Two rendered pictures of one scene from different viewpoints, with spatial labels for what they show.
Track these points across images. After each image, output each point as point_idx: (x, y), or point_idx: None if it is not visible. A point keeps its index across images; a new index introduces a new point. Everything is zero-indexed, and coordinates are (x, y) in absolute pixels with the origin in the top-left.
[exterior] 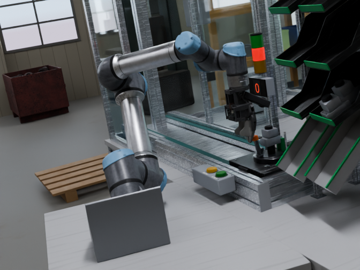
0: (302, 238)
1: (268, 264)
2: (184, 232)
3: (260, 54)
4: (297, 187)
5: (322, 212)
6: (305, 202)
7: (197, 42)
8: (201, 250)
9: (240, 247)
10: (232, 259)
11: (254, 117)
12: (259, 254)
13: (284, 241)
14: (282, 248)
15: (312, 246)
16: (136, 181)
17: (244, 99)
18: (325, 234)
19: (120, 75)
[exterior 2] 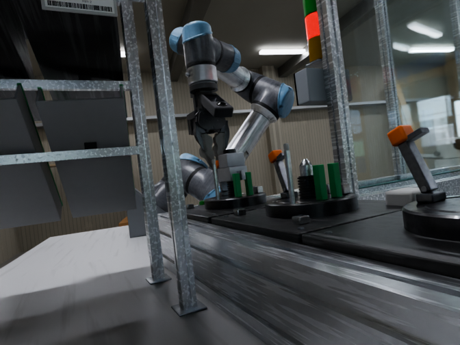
0: (33, 278)
1: (12, 270)
2: (146, 238)
3: (307, 27)
4: (164, 248)
5: (87, 285)
6: (144, 273)
7: (174, 37)
8: (95, 247)
9: (73, 257)
10: (56, 257)
11: (194, 129)
12: (42, 265)
13: (47, 271)
14: (33, 272)
15: (4, 284)
16: (164, 181)
17: (199, 105)
18: (16, 289)
19: (231, 87)
